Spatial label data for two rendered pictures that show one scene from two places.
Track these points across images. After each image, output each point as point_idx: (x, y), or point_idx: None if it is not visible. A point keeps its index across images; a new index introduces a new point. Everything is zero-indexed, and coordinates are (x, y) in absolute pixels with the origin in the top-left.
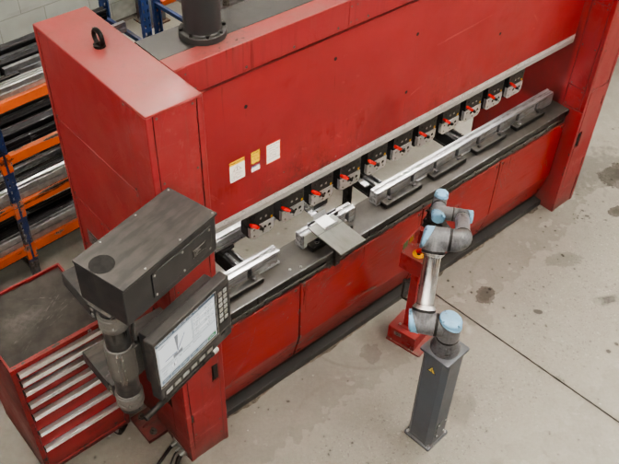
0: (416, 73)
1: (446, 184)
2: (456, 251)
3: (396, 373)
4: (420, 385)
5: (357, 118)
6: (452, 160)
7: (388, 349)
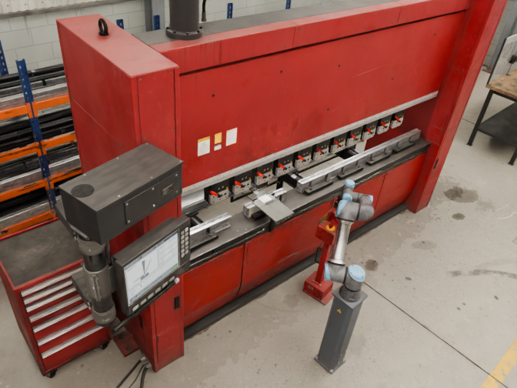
0: (336, 95)
1: None
2: (362, 220)
3: (308, 316)
4: (329, 322)
5: (293, 122)
6: (354, 168)
7: (303, 298)
